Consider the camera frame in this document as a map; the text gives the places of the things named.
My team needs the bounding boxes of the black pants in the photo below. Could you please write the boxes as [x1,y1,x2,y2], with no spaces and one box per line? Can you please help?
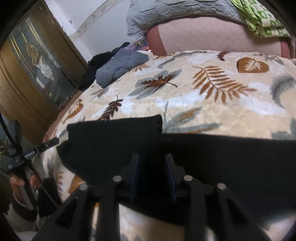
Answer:
[56,114,296,229]

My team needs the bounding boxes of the person's left hand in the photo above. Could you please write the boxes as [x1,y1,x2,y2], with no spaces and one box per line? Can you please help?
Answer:
[9,172,43,204]

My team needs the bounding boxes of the wooden stained-glass wardrobe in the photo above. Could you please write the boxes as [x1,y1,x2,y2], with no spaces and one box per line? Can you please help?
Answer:
[1,1,87,144]

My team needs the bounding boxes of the black garment pile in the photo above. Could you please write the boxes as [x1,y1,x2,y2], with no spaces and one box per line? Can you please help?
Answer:
[77,42,130,91]

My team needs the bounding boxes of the leaf-patterned cream blanket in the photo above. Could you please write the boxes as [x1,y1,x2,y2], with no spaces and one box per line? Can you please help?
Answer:
[43,49,296,241]

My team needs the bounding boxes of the folded grey jeans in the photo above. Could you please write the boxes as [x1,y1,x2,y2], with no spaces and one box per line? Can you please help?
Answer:
[95,49,149,88]

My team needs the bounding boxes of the colourful small box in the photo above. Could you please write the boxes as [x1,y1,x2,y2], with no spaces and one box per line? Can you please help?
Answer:
[134,38,151,51]

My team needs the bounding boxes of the grey quilted pillow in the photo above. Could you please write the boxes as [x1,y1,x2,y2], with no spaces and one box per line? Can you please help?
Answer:
[126,0,245,37]

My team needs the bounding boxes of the pink bed headboard cushion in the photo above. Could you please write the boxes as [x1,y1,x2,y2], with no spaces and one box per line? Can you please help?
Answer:
[147,17,295,58]

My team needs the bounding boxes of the green patterned cloth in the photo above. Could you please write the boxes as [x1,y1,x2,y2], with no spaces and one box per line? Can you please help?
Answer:
[231,0,292,38]

